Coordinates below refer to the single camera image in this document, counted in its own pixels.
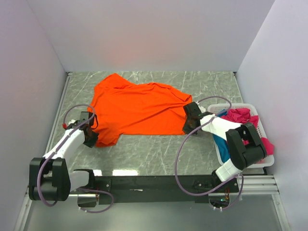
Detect orange t shirt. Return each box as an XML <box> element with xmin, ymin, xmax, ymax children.
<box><xmin>88</xmin><ymin>73</ymin><xmax>192</xmax><ymax>147</ymax></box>

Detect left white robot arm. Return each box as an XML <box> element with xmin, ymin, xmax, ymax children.
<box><xmin>28</xmin><ymin>112</ymin><xmax>98</xmax><ymax>206</ymax></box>

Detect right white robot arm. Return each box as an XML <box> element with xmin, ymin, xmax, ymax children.
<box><xmin>182</xmin><ymin>102</ymin><xmax>267</xmax><ymax>192</ymax></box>

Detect blue t shirt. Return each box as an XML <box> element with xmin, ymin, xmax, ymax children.
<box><xmin>212</xmin><ymin>109</ymin><xmax>231</xmax><ymax>162</ymax></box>

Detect magenta t shirt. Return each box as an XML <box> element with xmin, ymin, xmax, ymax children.
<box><xmin>220</xmin><ymin>108</ymin><xmax>274</xmax><ymax>155</ymax></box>

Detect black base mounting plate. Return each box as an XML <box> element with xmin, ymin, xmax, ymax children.
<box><xmin>77</xmin><ymin>175</ymin><xmax>236</xmax><ymax>208</ymax></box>

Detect left aluminium rail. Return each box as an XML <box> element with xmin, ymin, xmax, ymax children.
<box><xmin>25</xmin><ymin>190</ymin><xmax>97</xmax><ymax>199</ymax></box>

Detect aluminium rail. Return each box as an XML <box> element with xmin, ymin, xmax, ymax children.
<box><xmin>210</xmin><ymin>175</ymin><xmax>280</xmax><ymax>196</ymax></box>
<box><xmin>25</xmin><ymin>190</ymin><xmax>97</xmax><ymax>199</ymax></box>

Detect right aluminium rail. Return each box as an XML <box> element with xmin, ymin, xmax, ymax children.
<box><xmin>210</xmin><ymin>175</ymin><xmax>280</xmax><ymax>196</ymax></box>

